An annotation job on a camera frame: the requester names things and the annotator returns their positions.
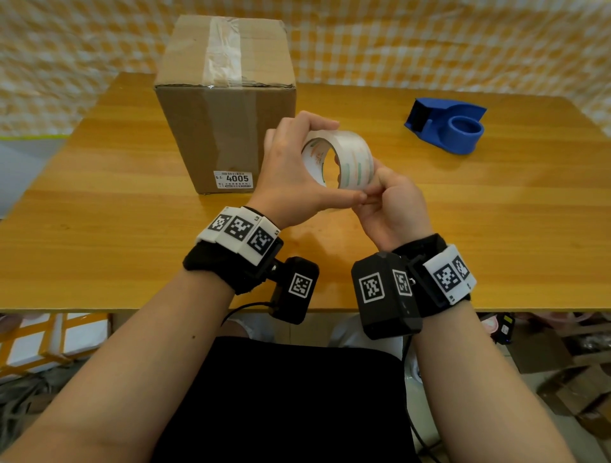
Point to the person's left hand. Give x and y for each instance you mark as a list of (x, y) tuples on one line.
[(281, 186)]

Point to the person's right hand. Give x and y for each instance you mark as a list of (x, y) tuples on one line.
[(401, 214)]

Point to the clear tape roll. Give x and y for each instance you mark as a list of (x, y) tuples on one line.
[(355, 157)]

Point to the brown cardboard box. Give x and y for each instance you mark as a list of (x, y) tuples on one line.
[(191, 138)]

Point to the clear tape strip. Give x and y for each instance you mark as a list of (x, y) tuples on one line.
[(222, 52)]

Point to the person's left forearm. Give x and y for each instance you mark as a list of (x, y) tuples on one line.
[(133, 372)]

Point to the person's right forearm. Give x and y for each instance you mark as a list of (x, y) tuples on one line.
[(477, 391)]

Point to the blue tape dispenser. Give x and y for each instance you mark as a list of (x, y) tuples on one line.
[(434, 121)]

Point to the person's left leg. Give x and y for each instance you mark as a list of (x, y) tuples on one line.
[(253, 329)]

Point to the person's black clothing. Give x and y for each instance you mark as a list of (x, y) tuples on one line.
[(286, 410)]

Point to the white parcel with orange tape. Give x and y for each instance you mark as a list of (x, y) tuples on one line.
[(83, 336)]

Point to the black wristband white markers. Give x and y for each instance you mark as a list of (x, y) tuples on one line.
[(210, 262), (448, 279)]

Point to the black yellow handheld device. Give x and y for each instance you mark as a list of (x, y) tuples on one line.
[(503, 329)]

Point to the yellow checkered cloth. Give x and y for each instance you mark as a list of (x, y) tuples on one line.
[(429, 47)]

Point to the grey plastic bag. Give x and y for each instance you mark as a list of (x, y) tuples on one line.
[(24, 410)]

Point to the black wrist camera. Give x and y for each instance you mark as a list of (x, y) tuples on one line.
[(291, 305), (382, 315)]

